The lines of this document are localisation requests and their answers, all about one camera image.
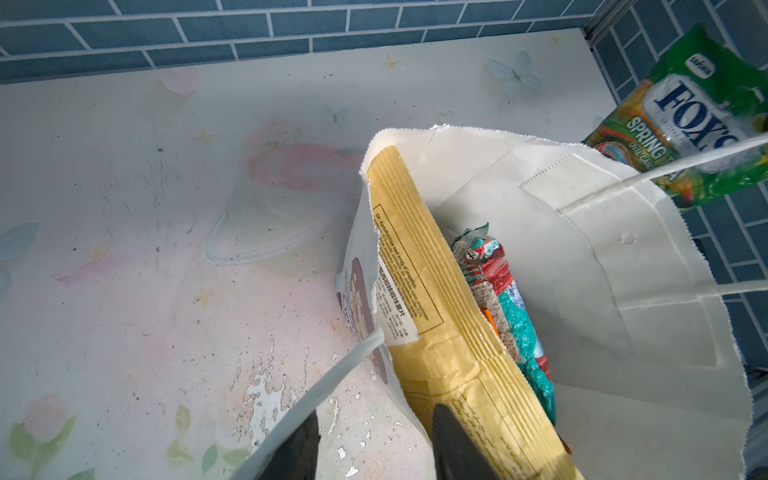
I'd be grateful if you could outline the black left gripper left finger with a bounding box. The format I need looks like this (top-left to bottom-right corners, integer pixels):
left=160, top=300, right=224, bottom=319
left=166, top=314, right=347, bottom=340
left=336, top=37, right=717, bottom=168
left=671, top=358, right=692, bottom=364
left=258, top=412, right=321, bottom=480

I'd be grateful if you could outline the green Fox's spring tea candy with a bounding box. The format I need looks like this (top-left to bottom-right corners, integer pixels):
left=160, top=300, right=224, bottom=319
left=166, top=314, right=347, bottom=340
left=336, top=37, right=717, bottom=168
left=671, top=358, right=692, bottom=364
left=585, top=24, right=767, bottom=172

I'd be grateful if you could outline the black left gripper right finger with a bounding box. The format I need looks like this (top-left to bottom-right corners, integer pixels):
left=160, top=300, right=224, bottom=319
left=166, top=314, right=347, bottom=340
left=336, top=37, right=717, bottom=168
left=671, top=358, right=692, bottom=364
left=432, top=404, right=499, bottom=480

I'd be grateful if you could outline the yellow kettle chips bag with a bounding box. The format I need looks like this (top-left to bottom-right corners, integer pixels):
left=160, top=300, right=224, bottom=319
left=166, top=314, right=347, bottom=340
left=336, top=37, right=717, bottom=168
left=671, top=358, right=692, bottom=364
left=366, top=146, right=582, bottom=479

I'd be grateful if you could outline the white patterned paper bag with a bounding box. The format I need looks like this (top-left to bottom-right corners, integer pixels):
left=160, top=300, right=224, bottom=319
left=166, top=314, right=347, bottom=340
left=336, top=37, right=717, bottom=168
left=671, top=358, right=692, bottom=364
left=230, top=124, right=768, bottom=480

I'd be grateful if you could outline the orange snack packet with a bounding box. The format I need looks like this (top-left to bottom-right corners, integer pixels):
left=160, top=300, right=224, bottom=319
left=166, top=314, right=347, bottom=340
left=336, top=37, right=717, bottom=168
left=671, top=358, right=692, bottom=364
left=481, top=308, right=500, bottom=337

